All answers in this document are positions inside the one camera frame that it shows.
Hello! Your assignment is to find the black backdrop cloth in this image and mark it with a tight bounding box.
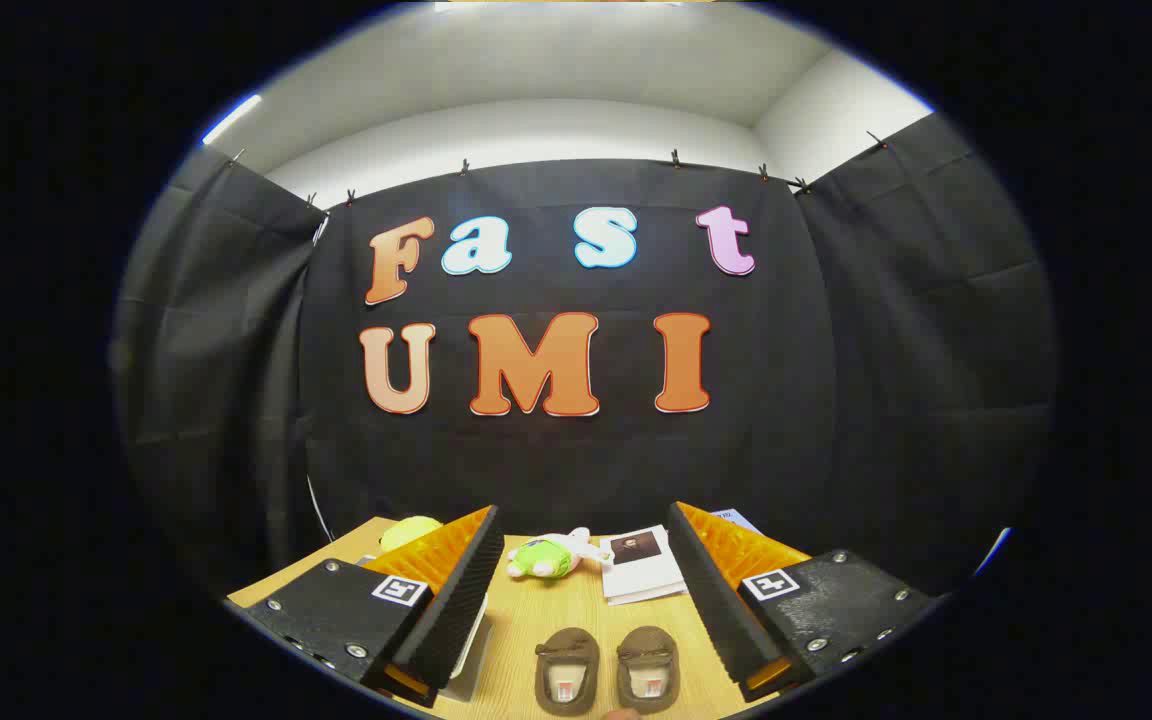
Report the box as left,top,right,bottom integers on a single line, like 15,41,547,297
108,112,1057,601

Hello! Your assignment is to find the brown fuzzy shoe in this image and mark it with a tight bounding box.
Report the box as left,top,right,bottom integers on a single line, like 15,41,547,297
616,626,681,714
534,627,601,716

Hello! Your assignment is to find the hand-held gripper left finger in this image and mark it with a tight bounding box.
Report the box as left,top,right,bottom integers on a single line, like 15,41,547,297
226,505,503,709

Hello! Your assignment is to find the white cable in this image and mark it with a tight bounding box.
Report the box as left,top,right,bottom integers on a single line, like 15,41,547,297
305,474,337,543

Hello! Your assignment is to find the ceiling light strip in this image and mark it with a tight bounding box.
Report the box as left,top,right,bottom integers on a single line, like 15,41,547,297
201,93,264,146

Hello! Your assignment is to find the beige fabric storage box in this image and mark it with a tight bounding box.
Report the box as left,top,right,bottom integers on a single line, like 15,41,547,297
356,553,493,703

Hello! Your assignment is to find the white book with dark photo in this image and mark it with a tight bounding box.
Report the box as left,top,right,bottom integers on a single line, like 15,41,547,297
598,524,689,607

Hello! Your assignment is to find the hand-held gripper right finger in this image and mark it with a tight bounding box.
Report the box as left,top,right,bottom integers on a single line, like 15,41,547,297
666,500,938,702

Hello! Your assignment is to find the green and pink plush toy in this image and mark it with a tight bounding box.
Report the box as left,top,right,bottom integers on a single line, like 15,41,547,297
506,527,615,582

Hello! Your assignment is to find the yellow plush toy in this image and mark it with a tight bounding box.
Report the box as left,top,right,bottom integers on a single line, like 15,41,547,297
379,515,444,553

